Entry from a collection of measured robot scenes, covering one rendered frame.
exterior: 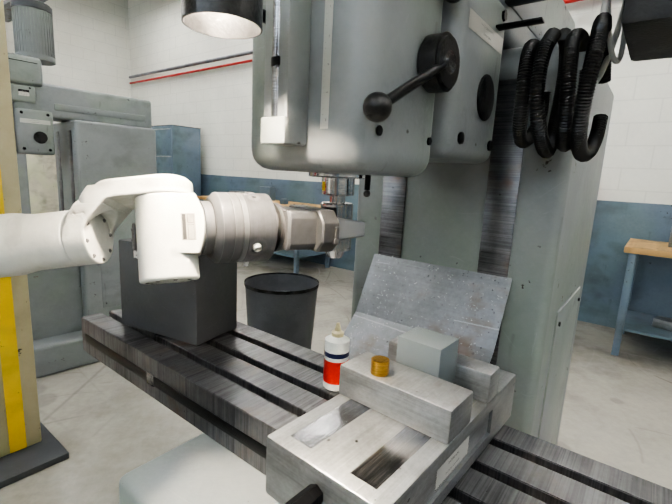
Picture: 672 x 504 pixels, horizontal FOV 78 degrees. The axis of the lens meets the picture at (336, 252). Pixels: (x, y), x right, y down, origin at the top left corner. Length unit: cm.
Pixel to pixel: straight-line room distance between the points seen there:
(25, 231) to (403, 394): 45
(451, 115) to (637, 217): 410
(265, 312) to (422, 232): 169
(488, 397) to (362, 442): 18
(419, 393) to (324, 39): 41
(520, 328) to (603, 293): 389
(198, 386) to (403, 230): 54
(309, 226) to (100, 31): 1010
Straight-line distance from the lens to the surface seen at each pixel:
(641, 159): 469
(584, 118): 68
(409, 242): 96
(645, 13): 71
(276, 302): 247
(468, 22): 68
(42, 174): 889
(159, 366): 83
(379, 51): 51
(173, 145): 779
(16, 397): 237
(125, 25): 1082
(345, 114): 49
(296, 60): 52
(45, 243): 55
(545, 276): 88
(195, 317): 85
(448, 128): 64
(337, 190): 58
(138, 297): 96
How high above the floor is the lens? 131
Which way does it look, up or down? 10 degrees down
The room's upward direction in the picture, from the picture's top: 3 degrees clockwise
